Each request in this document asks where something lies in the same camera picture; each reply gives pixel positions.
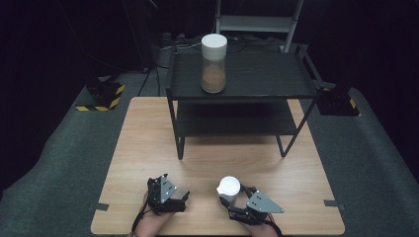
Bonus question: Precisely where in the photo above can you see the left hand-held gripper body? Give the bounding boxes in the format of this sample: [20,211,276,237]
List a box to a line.
[145,175,188,215]

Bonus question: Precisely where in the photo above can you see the white-lidded jar with spout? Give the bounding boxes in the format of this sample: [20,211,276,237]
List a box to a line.
[215,175,242,205]

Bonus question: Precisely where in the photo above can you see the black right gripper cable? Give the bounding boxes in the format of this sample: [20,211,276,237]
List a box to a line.
[265,219,285,237]

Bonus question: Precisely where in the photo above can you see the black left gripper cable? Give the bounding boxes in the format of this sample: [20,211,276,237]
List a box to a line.
[130,192,150,233]

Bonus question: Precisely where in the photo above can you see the bundle of floor cables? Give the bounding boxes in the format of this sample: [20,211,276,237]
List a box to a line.
[159,30,285,54]

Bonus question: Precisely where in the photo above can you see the person's left hand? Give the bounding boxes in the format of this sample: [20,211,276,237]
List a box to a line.
[133,207,176,237]

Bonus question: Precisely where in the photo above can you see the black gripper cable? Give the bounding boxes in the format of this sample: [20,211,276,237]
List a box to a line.
[130,192,150,233]
[265,219,285,237]

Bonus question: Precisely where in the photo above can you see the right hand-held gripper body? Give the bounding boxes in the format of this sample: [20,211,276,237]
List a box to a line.
[227,190,286,227]

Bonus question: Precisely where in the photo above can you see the grey tape strip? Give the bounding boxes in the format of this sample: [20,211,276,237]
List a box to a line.
[88,201,111,212]
[323,198,347,211]

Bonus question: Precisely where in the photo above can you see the clear jar with grey lid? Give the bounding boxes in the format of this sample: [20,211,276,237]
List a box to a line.
[200,33,228,95]

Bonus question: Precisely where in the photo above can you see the black stand base striped edge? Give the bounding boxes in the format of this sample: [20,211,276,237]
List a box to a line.
[316,83,361,118]
[75,76,126,113]

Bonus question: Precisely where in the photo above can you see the person's right hand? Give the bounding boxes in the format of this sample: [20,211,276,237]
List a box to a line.
[239,212,282,237]

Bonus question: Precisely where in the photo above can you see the black two-tier shelf rack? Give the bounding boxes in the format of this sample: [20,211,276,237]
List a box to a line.
[165,43,326,161]

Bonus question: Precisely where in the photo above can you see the grey metal frame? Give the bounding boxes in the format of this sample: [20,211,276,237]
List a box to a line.
[213,0,304,54]

